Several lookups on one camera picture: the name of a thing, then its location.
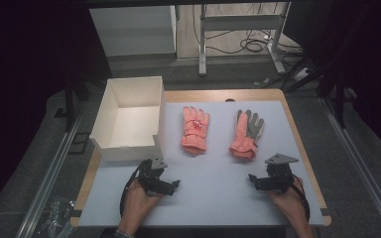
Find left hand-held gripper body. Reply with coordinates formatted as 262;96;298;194
137;157;172;196

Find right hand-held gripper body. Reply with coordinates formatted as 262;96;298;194
261;153;301;194

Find pink glove with grey palm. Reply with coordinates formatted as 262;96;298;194
228;109;266;160

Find pink glove with red print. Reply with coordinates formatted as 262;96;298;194
181;105;211;155

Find white cardboard box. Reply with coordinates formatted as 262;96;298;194
88;75;167;163

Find person's left hand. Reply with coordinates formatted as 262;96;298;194
120;179;164;234

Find person's right hand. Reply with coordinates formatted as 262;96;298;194
266;176;309;226

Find light blue table mat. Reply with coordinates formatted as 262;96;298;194
77;100;325;228

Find black stand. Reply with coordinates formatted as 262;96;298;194
54;74;92;133
284;56;349;130

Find clear plastic bag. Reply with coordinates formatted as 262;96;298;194
40;195;77;238

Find white power strip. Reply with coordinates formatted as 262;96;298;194
292;66;311;82

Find white cabinet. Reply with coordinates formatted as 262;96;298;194
88;5;178;58

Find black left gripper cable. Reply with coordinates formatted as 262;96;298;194
119;160;148;218

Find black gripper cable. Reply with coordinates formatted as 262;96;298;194
119;160;148;218
291;179;312;222

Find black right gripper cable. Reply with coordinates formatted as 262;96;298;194
291;179;312;222

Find black flat bracket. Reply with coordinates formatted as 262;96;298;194
67;131;92;156

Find aluminium rail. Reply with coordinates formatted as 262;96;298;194
14;101;87;238
320;97;381;238

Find black floor cables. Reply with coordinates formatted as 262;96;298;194
191;2;305;57

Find grey metal desk frame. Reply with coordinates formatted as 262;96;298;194
197;1;293;77

